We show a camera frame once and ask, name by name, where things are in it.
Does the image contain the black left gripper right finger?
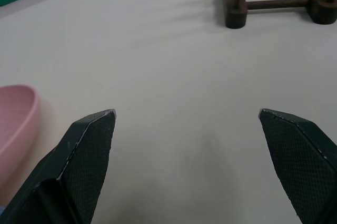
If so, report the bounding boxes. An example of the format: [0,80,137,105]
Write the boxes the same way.
[258,108,337,224]

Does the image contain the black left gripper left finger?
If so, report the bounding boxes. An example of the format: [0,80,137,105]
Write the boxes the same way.
[0,109,117,224]

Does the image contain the dark wooden rack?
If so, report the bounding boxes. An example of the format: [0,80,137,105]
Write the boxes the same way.
[221,0,337,29]

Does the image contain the pink plastic bowl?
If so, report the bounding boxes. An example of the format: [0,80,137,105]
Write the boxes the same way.
[0,84,41,196]

